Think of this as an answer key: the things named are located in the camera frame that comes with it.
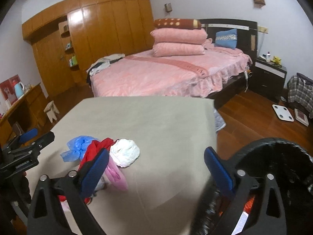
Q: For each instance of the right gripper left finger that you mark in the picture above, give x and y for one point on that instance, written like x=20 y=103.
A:
x=46 y=215

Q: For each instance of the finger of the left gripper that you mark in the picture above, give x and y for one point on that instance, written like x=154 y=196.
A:
x=38 y=144
x=20 y=140

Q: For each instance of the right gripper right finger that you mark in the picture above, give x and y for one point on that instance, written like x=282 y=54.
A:
x=267 y=214

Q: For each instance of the blue plastic bag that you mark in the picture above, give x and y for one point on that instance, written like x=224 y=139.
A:
x=77 y=148

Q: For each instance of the red cloth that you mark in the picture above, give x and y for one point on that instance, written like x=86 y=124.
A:
x=95 y=149

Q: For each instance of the white paper ball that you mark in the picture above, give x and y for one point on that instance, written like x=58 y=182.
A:
x=124 y=152

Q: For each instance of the orange trash in bin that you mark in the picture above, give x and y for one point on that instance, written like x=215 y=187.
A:
x=246 y=208

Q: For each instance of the black trash bin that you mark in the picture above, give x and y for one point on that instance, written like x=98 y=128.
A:
x=291 y=166

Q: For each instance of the wooden desk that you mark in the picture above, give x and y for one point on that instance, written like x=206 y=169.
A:
x=28 y=112

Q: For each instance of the small white stool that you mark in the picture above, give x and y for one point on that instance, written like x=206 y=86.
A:
x=51 y=111

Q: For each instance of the light blue kettle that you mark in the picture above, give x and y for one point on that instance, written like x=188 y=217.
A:
x=19 y=89

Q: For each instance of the red box on desk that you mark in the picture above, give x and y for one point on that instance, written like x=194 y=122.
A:
x=7 y=89

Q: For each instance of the pink cloth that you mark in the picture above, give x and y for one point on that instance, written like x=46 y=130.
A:
x=115 y=176

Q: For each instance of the clothes pile on bed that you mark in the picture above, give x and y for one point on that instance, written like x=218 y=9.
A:
x=101 y=64

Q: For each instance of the wooden wardrobe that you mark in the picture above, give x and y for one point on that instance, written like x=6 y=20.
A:
x=66 y=38

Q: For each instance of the framed picture on floor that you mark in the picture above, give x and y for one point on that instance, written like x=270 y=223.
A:
x=301 y=117

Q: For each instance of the white bathroom scale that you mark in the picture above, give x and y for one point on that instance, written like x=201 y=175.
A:
x=282 y=113

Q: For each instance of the pink bed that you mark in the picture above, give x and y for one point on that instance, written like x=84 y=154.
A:
x=143 y=74

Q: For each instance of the plaid clothes pile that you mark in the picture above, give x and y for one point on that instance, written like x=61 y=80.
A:
x=300 y=93

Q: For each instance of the black nightstand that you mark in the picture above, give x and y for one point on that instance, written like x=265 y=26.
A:
x=267 y=79

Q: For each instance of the lower pink pillow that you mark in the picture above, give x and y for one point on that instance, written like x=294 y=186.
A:
x=164 y=49

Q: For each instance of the yellow toy on nightstand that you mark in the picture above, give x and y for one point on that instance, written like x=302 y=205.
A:
x=276 y=60

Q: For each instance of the white bottle on nightstand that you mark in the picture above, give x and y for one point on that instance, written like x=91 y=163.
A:
x=268 y=57

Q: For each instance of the brown dotted bolster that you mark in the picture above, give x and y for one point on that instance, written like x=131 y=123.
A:
x=178 y=23

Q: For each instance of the blue cushion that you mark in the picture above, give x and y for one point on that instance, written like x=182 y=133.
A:
x=226 y=39

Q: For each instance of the black headboard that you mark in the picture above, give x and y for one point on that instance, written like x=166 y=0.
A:
x=247 y=34

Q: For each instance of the wall lamp left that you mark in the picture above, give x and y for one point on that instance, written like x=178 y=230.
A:
x=168 y=7

